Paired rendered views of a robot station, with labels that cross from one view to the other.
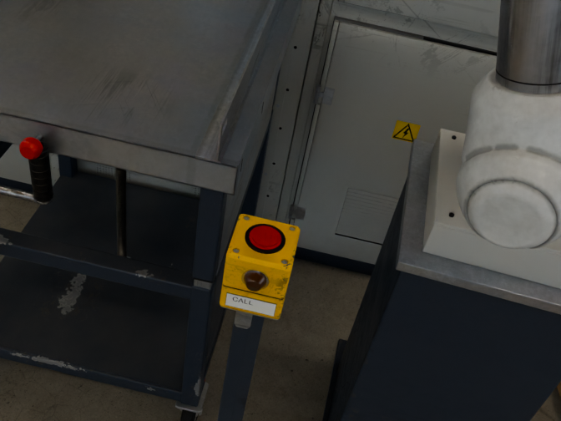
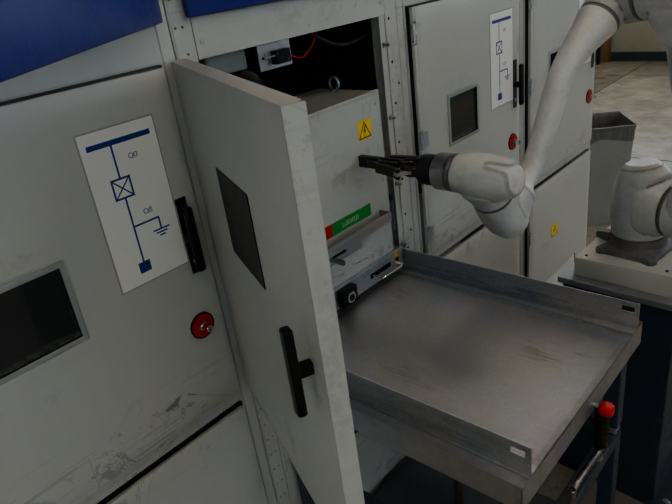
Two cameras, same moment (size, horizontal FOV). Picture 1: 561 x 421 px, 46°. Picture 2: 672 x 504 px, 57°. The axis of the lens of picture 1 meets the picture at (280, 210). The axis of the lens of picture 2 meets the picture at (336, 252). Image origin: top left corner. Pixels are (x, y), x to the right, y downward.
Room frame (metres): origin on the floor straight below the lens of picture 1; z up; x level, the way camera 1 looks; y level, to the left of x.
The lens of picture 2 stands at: (0.46, 1.45, 1.71)
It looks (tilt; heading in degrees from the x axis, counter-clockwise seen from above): 25 degrees down; 313
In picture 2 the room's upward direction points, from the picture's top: 8 degrees counter-clockwise
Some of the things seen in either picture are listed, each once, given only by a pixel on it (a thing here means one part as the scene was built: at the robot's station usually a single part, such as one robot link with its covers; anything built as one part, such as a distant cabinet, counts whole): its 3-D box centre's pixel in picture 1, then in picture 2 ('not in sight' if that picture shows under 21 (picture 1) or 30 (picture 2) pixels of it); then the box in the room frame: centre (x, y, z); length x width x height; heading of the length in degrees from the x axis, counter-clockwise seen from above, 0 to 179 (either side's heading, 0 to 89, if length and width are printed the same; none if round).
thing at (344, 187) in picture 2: not in sight; (330, 207); (1.45, 0.36, 1.15); 0.48 x 0.01 x 0.48; 88
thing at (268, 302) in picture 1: (260, 266); not in sight; (0.57, 0.01, 0.85); 0.08 x 0.08 x 0.10; 88
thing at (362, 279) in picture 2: not in sight; (337, 292); (1.47, 0.36, 0.89); 0.54 x 0.05 x 0.06; 88
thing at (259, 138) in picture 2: not in sight; (253, 293); (1.21, 0.85, 1.21); 0.63 x 0.07 x 0.74; 154
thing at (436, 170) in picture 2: not in sight; (446, 171); (1.19, 0.23, 1.23); 0.09 x 0.06 x 0.09; 88
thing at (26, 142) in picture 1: (33, 144); (602, 407); (0.76, 0.39, 0.82); 0.04 x 0.03 x 0.03; 178
